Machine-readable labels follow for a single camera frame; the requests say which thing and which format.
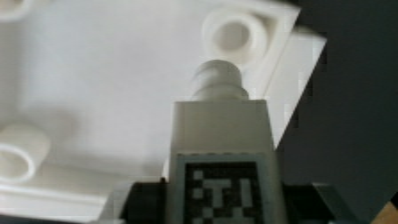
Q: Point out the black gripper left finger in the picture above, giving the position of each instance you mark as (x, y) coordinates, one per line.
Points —
(136, 203)

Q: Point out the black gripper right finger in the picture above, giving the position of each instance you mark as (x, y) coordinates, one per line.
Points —
(316, 205)

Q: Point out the white table leg with tag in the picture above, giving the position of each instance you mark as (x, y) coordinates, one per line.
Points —
(225, 183)

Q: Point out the white square tabletop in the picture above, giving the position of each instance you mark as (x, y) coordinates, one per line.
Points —
(99, 57)

